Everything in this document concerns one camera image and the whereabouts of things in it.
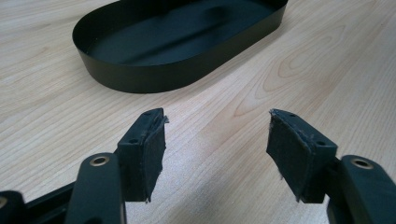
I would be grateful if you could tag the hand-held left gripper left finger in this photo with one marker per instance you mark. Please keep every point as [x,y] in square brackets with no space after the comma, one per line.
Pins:
[141,155]

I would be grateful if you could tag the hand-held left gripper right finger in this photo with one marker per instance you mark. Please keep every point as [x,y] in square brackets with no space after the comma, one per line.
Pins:
[300,155]

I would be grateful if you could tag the black key rack with tray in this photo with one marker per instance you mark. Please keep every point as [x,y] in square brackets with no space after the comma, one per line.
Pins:
[174,34]

